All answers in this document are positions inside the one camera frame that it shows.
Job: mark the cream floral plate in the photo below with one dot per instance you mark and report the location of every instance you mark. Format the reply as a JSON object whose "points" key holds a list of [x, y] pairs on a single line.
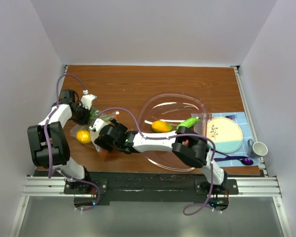
{"points": [[225, 133]]}

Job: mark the blue checkered placemat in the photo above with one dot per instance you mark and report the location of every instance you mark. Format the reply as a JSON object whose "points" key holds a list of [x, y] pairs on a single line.
{"points": [[241, 120]]}

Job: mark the purple plastic spoon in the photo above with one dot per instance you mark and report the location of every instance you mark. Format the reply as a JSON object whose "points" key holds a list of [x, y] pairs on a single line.
{"points": [[243, 159]]}

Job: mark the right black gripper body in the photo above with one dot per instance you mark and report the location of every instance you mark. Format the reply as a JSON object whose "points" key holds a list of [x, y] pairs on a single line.
{"points": [[102, 143]]}

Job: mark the clear pink plastic tray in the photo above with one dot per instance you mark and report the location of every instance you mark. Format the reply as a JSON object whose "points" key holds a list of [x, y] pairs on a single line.
{"points": [[173, 109]]}

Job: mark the purple plastic fork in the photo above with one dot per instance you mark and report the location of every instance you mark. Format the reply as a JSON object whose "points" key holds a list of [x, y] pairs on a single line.
{"points": [[234, 116]]}

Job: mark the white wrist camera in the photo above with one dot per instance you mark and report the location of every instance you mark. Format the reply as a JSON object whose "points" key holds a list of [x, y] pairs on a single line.
{"points": [[98, 125], [87, 99]]}

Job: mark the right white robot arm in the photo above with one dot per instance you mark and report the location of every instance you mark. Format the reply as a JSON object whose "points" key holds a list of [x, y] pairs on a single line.
{"points": [[192, 149]]}

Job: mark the white blue-handled mug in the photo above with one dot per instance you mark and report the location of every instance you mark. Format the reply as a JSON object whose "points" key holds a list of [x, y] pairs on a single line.
{"points": [[256, 149]]}

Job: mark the orange fake mango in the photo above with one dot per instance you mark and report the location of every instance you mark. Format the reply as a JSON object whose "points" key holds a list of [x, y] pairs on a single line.
{"points": [[159, 126]]}

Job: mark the light green fake cucumber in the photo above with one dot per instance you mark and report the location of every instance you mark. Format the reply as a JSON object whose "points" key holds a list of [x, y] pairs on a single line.
{"points": [[190, 122]]}

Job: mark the clear zip top bag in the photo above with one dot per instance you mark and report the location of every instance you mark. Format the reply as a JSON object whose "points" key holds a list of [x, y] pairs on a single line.
{"points": [[102, 152]]}

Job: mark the yellow fake lemon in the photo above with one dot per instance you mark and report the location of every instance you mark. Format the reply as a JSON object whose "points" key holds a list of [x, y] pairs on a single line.
{"points": [[83, 136]]}

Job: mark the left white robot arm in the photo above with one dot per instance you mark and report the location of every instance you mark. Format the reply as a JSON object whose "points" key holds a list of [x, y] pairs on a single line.
{"points": [[48, 145]]}

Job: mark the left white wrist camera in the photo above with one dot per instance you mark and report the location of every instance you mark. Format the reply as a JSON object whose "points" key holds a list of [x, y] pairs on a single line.
{"points": [[87, 99]]}

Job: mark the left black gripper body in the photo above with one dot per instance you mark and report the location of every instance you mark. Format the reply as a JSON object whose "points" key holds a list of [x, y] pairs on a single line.
{"points": [[80, 116]]}

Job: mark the green fake vegetable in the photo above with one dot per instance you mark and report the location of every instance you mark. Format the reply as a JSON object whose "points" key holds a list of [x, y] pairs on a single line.
{"points": [[93, 113]]}

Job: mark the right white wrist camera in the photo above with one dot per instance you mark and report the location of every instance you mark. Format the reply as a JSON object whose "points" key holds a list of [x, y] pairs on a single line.
{"points": [[98, 125]]}

